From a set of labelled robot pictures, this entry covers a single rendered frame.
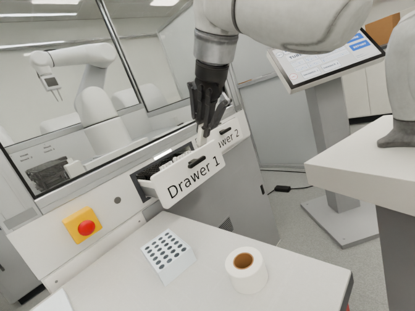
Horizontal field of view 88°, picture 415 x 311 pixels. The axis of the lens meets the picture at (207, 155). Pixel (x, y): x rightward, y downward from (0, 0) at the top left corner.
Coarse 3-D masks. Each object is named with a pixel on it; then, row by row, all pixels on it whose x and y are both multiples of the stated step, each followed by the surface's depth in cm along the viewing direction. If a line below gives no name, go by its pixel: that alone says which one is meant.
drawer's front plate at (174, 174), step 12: (204, 144) 76; (216, 144) 78; (192, 156) 70; (216, 156) 78; (168, 168) 64; (180, 168) 67; (192, 168) 70; (216, 168) 78; (156, 180) 61; (168, 180) 64; (180, 180) 67; (192, 180) 70; (204, 180) 74; (156, 192) 62; (168, 192) 64; (180, 192) 67; (168, 204) 64
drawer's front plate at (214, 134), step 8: (232, 120) 105; (216, 128) 97; (224, 128) 101; (232, 128) 105; (240, 128) 109; (208, 136) 94; (216, 136) 97; (224, 136) 101; (232, 136) 105; (240, 136) 109; (224, 144) 101
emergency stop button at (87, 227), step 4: (88, 220) 56; (80, 224) 55; (84, 224) 55; (88, 224) 56; (92, 224) 57; (80, 228) 55; (84, 228) 55; (88, 228) 56; (92, 228) 57; (80, 232) 55; (84, 232) 55; (88, 232) 56; (92, 232) 57
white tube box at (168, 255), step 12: (168, 228) 57; (156, 240) 55; (168, 240) 53; (180, 240) 51; (144, 252) 51; (156, 252) 50; (168, 252) 48; (180, 252) 47; (192, 252) 47; (156, 264) 47; (168, 264) 45; (180, 264) 46; (168, 276) 44
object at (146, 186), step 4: (176, 152) 95; (180, 152) 92; (140, 180) 73; (144, 180) 72; (140, 184) 74; (144, 184) 71; (148, 184) 69; (152, 184) 67; (144, 188) 72; (148, 188) 70; (152, 188) 68; (144, 192) 74; (148, 192) 71; (152, 192) 69; (148, 196) 74; (152, 196) 71; (156, 196) 68
